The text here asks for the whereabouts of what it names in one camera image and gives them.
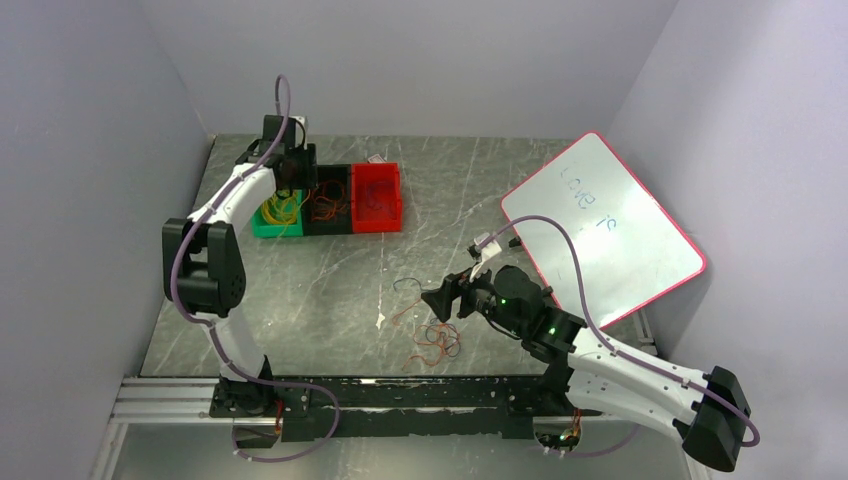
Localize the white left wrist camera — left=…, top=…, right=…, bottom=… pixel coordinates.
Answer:
left=289, top=116, right=308, bottom=145

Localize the orange thin cable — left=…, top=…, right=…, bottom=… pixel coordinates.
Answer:
left=309, top=180, right=350, bottom=223
left=390, top=294, right=462, bottom=372

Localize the black plastic bin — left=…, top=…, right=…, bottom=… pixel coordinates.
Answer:
left=301, top=164, right=353, bottom=236

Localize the green plastic bin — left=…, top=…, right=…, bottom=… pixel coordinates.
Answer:
left=251, top=190, right=305, bottom=238

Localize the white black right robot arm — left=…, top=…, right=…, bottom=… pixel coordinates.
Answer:
left=421, top=266, right=751, bottom=472

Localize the yellow cable in green bin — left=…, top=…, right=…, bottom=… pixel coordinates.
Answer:
left=260, top=195, right=301, bottom=227

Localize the purple right arm hose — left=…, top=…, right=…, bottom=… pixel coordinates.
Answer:
left=467, top=215, right=762, bottom=460

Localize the pink framed whiteboard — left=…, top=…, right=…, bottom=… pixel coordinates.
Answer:
left=501, top=132, right=707, bottom=327

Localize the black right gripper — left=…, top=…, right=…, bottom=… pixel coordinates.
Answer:
left=421, top=256, right=526, bottom=336

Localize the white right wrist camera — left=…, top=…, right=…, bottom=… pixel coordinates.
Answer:
left=468, top=233, right=503, bottom=281

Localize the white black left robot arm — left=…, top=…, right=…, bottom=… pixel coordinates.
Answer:
left=162, top=114, right=317, bottom=417

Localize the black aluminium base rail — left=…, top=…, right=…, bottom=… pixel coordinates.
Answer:
left=110, top=375, right=581, bottom=449

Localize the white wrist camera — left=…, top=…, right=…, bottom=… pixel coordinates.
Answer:
left=289, top=116, right=308, bottom=145
left=468, top=233, right=503, bottom=281

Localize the red plastic bin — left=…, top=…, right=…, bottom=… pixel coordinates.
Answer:
left=351, top=163, right=403, bottom=234

